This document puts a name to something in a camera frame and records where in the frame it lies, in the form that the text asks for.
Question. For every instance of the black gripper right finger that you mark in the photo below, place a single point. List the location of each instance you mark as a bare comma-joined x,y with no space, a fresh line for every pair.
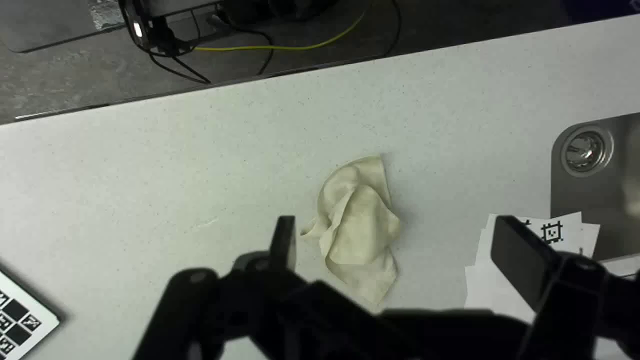
573,301

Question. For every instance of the cream mesh cloth towel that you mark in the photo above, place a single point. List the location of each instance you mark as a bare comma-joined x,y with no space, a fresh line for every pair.
360,227

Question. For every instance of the white paper printed marker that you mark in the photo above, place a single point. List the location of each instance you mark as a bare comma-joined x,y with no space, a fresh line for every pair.
482,280
570,232

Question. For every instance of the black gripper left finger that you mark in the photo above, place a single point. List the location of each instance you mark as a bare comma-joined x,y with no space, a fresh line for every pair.
220,306

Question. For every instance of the black stand base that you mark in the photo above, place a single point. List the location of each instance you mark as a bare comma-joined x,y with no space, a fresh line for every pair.
150,36

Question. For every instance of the grey metal mount plate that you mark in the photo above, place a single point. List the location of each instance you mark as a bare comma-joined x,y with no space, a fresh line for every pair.
620,186

